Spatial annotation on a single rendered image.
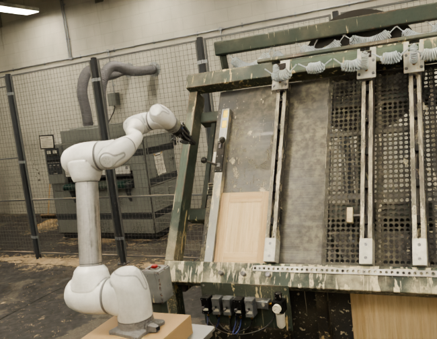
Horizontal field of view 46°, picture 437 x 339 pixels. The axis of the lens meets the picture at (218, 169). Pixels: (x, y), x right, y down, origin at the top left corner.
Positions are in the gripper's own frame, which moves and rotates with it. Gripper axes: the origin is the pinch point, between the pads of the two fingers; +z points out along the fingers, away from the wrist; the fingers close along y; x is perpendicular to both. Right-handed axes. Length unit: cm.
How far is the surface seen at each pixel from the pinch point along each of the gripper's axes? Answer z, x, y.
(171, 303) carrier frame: 20, -10, 92
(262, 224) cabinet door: 14, 44, 47
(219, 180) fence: 11.5, 15.9, 21.2
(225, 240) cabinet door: 14, 23, 56
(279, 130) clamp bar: 10, 51, -7
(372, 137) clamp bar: 8, 103, 3
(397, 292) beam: 11, 114, 81
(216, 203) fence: 11.5, 15.8, 35.2
